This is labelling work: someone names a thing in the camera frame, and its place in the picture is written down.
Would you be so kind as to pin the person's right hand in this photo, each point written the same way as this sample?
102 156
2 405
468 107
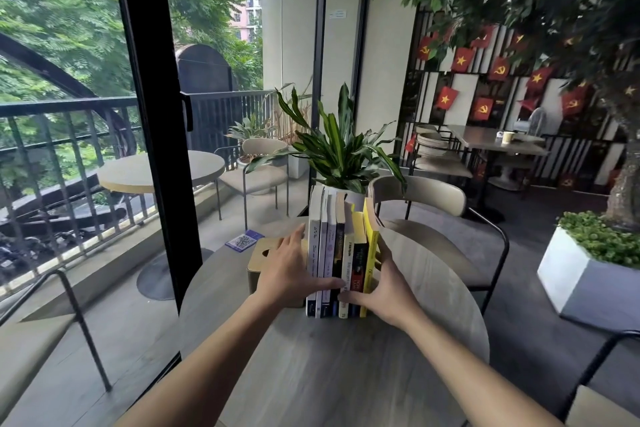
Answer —
390 291

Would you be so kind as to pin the person's left hand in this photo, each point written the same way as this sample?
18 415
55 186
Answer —
280 271

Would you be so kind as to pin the person's left thumb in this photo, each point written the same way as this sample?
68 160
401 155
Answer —
327 284

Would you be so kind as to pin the person's right thumb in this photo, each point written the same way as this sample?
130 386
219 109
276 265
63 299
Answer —
354 297

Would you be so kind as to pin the row of books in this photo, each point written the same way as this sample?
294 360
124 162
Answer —
336 246

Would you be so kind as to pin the yellow paperback book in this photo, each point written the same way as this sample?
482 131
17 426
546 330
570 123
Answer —
370 236

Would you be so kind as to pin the white paperback book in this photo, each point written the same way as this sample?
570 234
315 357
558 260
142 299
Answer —
314 221

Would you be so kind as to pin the person's right forearm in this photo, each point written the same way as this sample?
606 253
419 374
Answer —
465 376

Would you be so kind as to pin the person's left forearm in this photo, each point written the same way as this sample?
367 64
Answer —
210 366

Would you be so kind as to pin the wooden tissue box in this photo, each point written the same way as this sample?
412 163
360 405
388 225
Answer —
259 261

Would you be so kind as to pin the purple code card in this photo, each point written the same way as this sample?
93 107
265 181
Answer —
244 241

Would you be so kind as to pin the white planter with dry stalks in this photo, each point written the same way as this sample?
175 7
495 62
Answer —
297 161

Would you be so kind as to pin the green potted plant white pot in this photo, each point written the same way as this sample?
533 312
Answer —
340 146

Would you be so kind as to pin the stack of beige chairs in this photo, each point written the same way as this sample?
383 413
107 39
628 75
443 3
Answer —
440 151

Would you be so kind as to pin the small balcony potted plant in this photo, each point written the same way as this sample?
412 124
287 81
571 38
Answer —
250 134

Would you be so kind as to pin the square brown cafe table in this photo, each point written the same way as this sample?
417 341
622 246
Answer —
495 146

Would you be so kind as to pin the paper cup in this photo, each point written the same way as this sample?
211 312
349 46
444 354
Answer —
508 137

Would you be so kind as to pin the round wooden balcony table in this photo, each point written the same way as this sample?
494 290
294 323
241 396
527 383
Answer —
130 174

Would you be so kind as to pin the white planter with green shrub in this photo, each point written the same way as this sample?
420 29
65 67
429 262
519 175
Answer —
585 281

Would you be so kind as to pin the dark arched panel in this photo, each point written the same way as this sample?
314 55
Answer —
205 69

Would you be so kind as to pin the black balcony railing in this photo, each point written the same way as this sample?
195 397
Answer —
60 141

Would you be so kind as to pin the beige chair black frame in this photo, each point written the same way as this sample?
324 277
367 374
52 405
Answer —
35 341
600 406
430 236

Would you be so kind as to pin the beige chair grey frame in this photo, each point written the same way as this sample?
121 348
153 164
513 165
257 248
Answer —
260 166

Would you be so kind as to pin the black sliding door frame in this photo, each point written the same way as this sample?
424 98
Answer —
155 116

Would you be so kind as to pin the black slatted wall partition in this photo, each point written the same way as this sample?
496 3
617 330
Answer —
500 91

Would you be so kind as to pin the small wall sticker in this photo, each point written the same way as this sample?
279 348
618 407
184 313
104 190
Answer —
338 14

